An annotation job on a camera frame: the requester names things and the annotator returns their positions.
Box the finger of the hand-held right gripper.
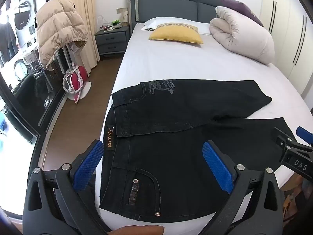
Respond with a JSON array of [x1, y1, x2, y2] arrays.
[[296, 127, 313, 144], [271, 127, 313, 157]]

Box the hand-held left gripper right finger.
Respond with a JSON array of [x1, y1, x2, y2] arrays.
[[202, 141, 285, 235]]

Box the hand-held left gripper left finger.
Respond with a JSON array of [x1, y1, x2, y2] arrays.
[[23, 139, 110, 235]]

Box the black denim pants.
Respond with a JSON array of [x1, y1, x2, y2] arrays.
[[99, 79, 297, 224]]

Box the person's left hand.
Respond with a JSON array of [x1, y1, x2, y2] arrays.
[[109, 225, 165, 235]]

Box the red white steam iron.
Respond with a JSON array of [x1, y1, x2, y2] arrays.
[[63, 64, 92, 103]]

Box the black framed glass door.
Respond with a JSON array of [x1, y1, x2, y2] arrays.
[[0, 0, 74, 147]]

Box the white wardrobe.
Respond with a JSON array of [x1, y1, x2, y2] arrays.
[[259, 0, 313, 103]]

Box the rolled white duvet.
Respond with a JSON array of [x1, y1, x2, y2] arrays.
[[210, 5, 275, 65]]

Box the bed with white sheet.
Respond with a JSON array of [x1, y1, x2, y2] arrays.
[[94, 17, 313, 230]]

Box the grey nightstand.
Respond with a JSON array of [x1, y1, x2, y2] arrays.
[[94, 26, 130, 55]]

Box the purple pillow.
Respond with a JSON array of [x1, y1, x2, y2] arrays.
[[219, 0, 264, 27]]

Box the yellow pillow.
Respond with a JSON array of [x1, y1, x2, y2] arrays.
[[149, 26, 204, 45]]

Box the beige puffer jacket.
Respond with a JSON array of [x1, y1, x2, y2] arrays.
[[35, 0, 88, 68]]

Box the white pillow with patterned band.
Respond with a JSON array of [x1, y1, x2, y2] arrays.
[[141, 17, 213, 36]]

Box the white washing machine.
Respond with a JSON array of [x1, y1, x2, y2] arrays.
[[13, 1, 38, 48]]

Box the beige curtain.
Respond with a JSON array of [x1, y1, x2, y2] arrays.
[[64, 0, 101, 75]]

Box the grey padded headboard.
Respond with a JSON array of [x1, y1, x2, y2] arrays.
[[127, 0, 245, 36]]

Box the white wire basket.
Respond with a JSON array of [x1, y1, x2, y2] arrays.
[[98, 16, 123, 31]]

